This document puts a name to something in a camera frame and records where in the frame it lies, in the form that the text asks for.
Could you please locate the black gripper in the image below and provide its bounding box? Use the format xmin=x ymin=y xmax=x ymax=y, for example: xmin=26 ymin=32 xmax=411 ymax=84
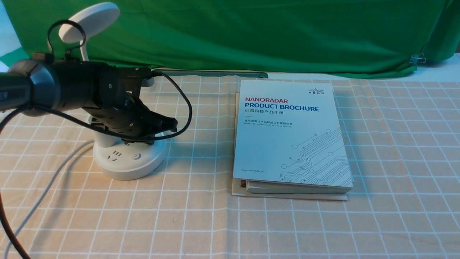
xmin=88 ymin=68 xmax=178 ymax=141

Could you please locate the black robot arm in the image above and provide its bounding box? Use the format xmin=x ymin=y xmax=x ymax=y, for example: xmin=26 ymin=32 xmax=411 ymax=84
xmin=1 ymin=53 xmax=181 ymax=144

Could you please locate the middle book in stack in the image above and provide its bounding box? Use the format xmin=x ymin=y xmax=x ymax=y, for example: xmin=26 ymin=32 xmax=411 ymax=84
xmin=236 ymin=180 xmax=353 ymax=195

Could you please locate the white Nanoradar product brochure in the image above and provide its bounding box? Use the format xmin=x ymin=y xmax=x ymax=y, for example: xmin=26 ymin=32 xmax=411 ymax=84
xmin=233 ymin=79 xmax=354 ymax=194

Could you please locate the green backdrop cloth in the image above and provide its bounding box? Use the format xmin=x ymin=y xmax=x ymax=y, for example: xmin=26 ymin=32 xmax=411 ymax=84
xmin=0 ymin=0 xmax=460 ymax=79

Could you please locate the orange checkered tablecloth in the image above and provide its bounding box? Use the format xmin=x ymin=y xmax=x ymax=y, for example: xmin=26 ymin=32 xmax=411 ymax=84
xmin=18 ymin=76 xmax=460 ymax=259

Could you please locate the metal binder clip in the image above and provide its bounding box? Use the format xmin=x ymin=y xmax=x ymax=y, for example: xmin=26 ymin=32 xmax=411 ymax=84
xmin=409 ymin=53 xmax=427 ymax=66

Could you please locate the white lamp power cord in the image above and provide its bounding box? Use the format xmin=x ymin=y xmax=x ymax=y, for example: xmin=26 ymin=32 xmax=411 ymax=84
xmin=3 ymin=140 xmax=95 ymax=259

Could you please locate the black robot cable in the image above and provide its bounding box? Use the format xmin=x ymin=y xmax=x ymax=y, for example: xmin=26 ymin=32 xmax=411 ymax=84
xmin=0 ymin=19 xmax=193 ymax=259

